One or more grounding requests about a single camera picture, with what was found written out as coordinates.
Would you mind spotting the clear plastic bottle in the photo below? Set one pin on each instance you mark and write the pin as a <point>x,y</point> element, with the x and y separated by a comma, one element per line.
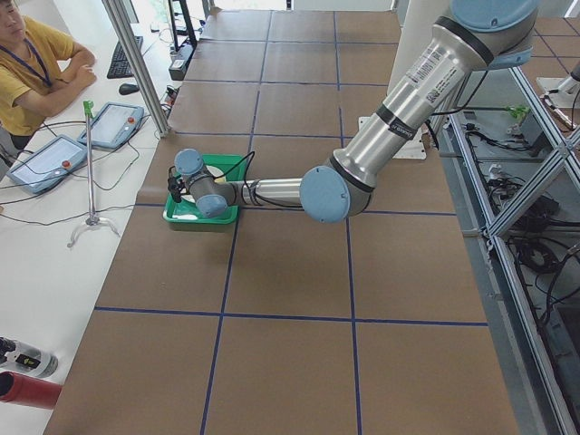
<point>26,359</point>

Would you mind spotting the aluminium frame rail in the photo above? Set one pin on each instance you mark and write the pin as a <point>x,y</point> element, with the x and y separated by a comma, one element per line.
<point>511,153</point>

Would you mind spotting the aluminium frame post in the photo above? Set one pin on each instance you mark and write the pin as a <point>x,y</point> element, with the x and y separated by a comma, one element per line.
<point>121,24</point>

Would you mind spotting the green plastic tray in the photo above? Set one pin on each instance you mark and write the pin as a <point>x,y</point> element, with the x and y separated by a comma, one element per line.
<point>181,217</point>

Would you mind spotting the black keyboard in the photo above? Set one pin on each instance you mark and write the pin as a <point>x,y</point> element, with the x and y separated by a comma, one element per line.
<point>119,65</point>

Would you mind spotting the near blue teach pendant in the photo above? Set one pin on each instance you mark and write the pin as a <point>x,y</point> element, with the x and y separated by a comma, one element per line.
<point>48,166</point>

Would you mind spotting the black computer mouse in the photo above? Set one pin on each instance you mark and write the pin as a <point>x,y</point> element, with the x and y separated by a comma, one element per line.
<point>128,89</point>

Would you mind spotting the person in yellow shirt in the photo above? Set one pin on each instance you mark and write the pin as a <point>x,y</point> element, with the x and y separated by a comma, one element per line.
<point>43,71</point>

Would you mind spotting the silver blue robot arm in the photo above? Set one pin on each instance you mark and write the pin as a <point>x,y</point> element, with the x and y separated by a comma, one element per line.
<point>469,36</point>

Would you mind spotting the far blue teach pendant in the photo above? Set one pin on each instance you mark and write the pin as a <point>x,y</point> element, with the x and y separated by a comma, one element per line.
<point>114,124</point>

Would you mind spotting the blue teach pendant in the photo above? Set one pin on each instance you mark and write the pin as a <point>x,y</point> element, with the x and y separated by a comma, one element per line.
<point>114,124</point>
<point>48,166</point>

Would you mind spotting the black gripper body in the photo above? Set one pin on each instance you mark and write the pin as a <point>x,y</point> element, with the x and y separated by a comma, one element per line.
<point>179,194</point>

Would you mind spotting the silver stand with green clip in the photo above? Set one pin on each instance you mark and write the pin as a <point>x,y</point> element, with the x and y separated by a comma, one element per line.
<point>93,221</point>

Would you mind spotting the red cylinder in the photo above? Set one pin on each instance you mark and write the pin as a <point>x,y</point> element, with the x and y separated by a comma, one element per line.
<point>20,389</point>

